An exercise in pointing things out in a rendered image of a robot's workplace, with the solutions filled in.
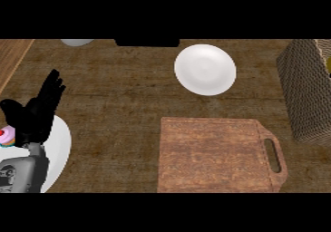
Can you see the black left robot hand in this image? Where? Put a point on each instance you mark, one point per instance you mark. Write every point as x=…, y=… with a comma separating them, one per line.
x=36, y=116

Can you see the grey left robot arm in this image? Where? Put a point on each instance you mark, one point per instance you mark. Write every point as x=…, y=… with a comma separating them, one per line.
x=22, y=173

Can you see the brown wooden cutting board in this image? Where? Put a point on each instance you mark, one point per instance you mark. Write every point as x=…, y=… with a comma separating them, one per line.
x=217, y=155

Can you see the woven wicker basket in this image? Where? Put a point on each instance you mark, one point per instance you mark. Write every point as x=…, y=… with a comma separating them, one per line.
x=308, y=93

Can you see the pink frosted cupcake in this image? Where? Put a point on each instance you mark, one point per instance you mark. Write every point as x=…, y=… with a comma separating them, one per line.
x=5, y=137

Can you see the large white plate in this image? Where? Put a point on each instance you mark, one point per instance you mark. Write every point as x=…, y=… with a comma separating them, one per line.
x=59, y=151

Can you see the pale grey bowl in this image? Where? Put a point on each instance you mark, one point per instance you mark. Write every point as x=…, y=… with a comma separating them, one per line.
x=76, y=42

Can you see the black appliance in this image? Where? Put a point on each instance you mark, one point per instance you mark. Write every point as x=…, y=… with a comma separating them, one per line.
x=147, y=42

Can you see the small white plate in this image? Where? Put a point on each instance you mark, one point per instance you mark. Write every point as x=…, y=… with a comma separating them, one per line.
x=205, y=69

